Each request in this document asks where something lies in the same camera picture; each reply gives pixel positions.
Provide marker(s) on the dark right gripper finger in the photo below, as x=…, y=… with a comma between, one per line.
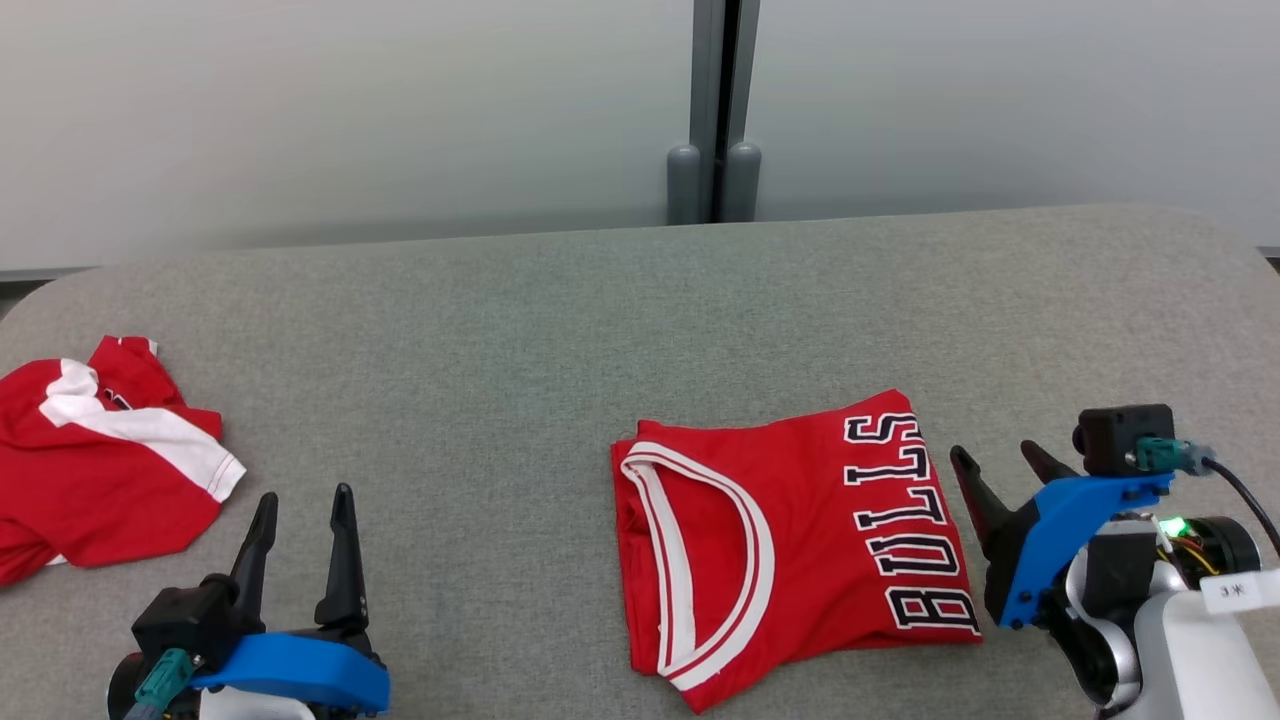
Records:
x=1048, y=468
x=982, y=505

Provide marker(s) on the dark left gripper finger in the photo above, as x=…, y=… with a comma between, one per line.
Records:
x=345, y=570
x=257, y=550

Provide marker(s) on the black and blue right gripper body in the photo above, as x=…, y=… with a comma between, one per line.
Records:
x=1050, y=540

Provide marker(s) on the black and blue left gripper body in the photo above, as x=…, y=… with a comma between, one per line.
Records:
x=310, y=665

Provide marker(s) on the red Bulls jersey white sleeves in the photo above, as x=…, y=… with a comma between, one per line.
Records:
x=830, y=540

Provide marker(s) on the red shirt white sleeves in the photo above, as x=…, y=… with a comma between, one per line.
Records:
x=90, y=490

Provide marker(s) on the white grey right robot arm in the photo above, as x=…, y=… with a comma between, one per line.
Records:
x=1190, y=660

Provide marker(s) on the white paper label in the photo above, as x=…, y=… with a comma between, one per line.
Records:
x=1240, y=590

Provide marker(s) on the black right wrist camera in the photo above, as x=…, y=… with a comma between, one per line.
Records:
x=1120, y=440

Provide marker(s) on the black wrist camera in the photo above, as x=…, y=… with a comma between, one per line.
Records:
x=180, y=620
x=1120, y=440

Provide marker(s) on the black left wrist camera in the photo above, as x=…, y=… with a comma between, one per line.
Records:
x=180, y=620

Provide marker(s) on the grey baseboard rail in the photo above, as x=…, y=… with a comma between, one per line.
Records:
x=45, y=273

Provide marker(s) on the grey cylinder post bumper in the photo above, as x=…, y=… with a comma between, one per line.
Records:
x=743, y=188
x=684, y=190

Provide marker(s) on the grey partition post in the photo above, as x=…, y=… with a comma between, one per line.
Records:
x=706, y=80

